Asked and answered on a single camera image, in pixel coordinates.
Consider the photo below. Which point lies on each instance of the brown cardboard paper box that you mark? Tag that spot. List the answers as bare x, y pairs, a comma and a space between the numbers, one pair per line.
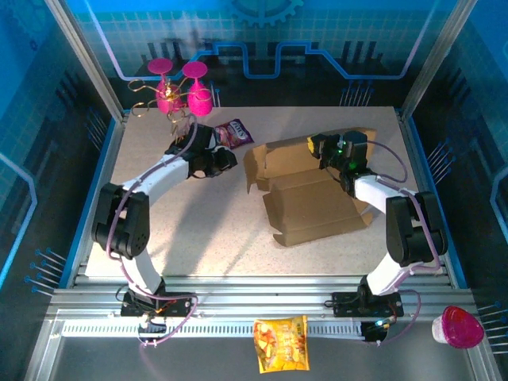
309, 206

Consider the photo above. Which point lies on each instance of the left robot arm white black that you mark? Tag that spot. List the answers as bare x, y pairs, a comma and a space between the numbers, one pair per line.
123, 226

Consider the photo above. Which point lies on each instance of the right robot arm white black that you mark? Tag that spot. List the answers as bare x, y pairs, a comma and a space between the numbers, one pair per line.
412, 226

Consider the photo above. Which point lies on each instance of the purple snack bag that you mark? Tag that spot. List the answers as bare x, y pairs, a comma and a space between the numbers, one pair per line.
234, 133

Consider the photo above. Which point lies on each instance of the pink wine glass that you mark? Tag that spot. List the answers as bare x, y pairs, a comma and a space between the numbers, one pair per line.
160, 66
198, 104

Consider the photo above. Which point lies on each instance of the yellow chips bag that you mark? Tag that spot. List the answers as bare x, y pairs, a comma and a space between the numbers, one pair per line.
279, 345

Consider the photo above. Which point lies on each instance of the cup with red lid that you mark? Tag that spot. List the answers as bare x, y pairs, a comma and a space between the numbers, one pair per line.
462, 327

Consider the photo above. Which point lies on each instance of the aluminium frame post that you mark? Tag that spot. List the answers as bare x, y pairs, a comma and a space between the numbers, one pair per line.
436, 59
83, 59

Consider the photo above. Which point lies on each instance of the aluminium frame rail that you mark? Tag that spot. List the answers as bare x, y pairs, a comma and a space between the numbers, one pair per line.
258, 293

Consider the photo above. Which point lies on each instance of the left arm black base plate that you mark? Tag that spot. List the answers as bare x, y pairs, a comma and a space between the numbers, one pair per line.
180, 305

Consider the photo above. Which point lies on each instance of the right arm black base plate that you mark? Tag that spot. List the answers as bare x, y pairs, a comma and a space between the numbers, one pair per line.
345, 303

